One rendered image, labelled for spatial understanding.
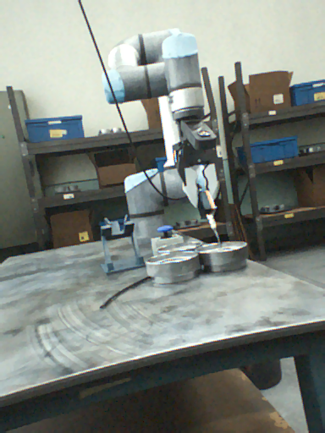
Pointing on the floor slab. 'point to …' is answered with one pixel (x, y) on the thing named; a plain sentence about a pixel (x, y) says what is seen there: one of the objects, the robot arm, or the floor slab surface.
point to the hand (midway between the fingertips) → (203, 200)
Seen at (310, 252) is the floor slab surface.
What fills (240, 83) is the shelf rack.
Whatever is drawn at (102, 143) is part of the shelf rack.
